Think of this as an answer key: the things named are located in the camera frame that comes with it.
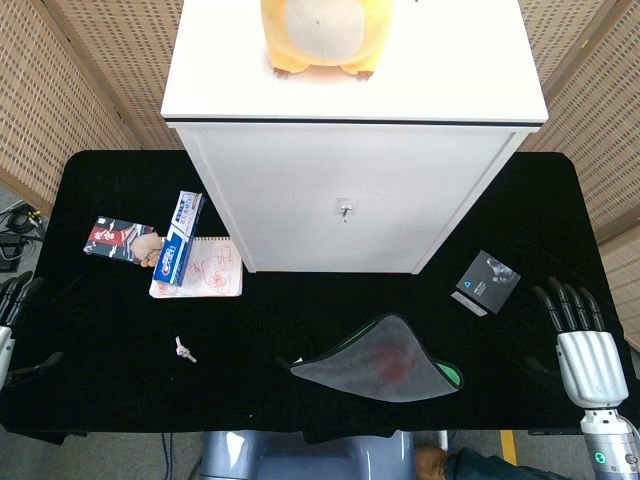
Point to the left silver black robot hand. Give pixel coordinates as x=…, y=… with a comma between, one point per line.
x=10, y=310

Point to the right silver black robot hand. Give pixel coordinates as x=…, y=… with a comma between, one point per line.
x=590, y=360

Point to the grey microfibre cloth green trim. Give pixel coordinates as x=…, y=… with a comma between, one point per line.
x=385, y=365

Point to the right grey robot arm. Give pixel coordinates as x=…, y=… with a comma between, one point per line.
x=611, y=445

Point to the woven rattan screen panel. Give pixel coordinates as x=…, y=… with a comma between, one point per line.
x=595, y=100
x=60, y=90

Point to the black tablecloth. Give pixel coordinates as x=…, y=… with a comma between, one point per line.
x=300, y=310

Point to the white cabinet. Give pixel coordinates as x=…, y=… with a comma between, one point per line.
x=350, y=135

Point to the yellow floor tape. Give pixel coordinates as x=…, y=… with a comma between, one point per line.
x=508, y=445

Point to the dark printed card box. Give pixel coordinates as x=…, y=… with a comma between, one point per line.
x=117, y=240

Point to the small black product box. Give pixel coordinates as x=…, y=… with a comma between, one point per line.
x=487, y=282

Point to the dark jeans leg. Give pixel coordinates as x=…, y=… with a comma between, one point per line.
x=495, y=465

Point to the blue white toothpaste box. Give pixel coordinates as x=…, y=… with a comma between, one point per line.
x=180, y=235

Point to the brown shoe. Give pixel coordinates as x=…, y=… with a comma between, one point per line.
x=430, y=460

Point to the spiral notepad with red scribbles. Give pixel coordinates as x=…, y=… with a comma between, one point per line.
x=215, y=275

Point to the blue grey robot torso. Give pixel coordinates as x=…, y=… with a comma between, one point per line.
x=310, y=455

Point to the yellow plush toy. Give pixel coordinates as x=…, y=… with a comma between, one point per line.
x=325, y=35

